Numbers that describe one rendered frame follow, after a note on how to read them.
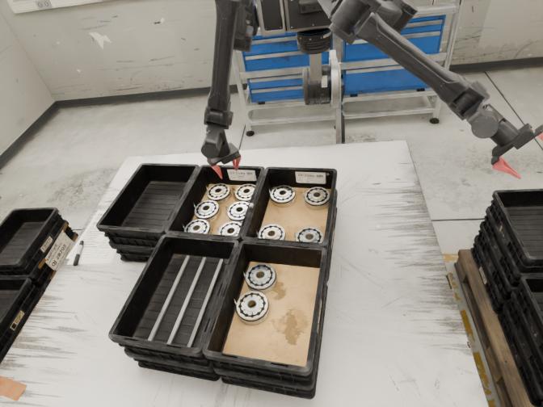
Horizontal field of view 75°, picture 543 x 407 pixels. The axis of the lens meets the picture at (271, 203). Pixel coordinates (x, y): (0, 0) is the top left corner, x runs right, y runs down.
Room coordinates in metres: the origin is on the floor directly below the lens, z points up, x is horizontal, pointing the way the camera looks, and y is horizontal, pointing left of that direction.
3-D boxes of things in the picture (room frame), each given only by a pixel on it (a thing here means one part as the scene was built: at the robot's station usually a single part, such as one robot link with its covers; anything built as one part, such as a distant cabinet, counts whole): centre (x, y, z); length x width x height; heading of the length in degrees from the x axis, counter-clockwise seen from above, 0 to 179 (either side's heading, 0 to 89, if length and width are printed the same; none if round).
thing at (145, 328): (0.67, 0.34, 0.87); 0.40 x 0.30 x 0.11; 160
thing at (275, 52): (2.82, -0.35, 0.60); 0.72 x 0.03 x 0.56; 77
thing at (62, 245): (1.43, 1.24, 0.41); 0.31 x 0.02 x 0.16; 167
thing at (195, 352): (0.67, 0.34, 0.92); 0.40 x 0.30 x 0.02; 160
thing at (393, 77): (2.64, -1.13, 0.60); 0.72 x 0.03 x 0.56; 77
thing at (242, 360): (0.57, 0.06, 0.92); 0.40 x 0.30 x 0.02; 160
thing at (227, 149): (1.02, 0.13, 1.17); 0.10 x 0.07 x 0.07; 115
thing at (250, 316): (0.59, 0.12, 0.86); 0.10 x 0.10 x 0.01
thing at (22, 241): (1.45, 1.40, 0.37); 0.40 x 0.30 x 0.45; 167
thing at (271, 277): (0.70, 0.08, 0.86); 0.10 x 0.10 x 0.01
